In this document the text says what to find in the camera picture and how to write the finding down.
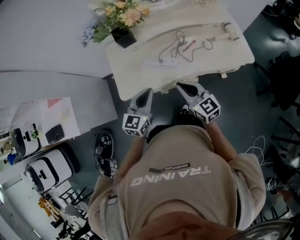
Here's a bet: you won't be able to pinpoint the black keyboard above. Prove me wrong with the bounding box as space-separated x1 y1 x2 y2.
45 124 65 144

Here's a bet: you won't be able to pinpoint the large white and black robot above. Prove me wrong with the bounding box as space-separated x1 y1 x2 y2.
24 143 81 195

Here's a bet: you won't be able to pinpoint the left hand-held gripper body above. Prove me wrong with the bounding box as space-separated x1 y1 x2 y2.
121 107 154 138

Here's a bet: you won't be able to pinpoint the black square vase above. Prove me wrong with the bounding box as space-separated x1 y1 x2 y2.
110 26 137 49

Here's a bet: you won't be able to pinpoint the small white and black robot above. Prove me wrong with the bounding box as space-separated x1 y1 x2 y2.
12 123 42 158

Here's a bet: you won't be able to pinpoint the white vanity table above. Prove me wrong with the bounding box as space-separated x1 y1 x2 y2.
105 0 255 102

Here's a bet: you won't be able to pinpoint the oval white-framed mirror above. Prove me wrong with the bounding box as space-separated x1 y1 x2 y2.
140 0 179 7

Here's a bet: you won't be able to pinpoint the black office chair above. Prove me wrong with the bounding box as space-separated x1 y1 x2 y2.
255 50 300 112

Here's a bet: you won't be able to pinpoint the black trousers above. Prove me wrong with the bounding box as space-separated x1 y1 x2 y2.
145 112 207 144

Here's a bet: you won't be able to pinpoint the white hair dryer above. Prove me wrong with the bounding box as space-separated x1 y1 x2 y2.
206 21 240 42

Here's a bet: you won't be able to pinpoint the white desk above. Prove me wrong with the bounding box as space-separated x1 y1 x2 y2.
0 97 82 153

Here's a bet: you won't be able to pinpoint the red pen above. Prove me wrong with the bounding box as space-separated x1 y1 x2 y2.
182 40 197 52

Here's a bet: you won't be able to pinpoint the white power strip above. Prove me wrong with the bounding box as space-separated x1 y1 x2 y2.
142 58 181 68

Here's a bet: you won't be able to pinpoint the grey shoulder strap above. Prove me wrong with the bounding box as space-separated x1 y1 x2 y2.
102 192 123 240

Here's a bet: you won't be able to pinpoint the artificial flower bouquet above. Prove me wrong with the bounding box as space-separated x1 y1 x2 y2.
80 0 151 48

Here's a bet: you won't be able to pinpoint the black metal frame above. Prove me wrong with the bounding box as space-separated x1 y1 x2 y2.
58 184 95 213

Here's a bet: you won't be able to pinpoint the white floor cable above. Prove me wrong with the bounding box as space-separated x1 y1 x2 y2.
244 135 275 167

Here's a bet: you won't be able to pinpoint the grey cable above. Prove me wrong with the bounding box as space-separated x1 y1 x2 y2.
158 30 217 65

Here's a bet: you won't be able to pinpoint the person's face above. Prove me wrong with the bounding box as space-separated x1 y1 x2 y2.
135 211 242 240

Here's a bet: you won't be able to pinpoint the person's left forearm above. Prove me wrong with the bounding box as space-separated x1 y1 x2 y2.
126 132 151 171

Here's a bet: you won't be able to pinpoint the beige printed t-shirt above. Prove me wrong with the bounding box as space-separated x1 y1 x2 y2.
88 124 267 240

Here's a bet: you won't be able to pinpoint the person's right forearm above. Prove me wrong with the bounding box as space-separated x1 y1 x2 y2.
205 120 238 163

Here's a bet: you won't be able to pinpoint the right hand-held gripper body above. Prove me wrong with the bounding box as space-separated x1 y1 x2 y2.
190 92 222 125

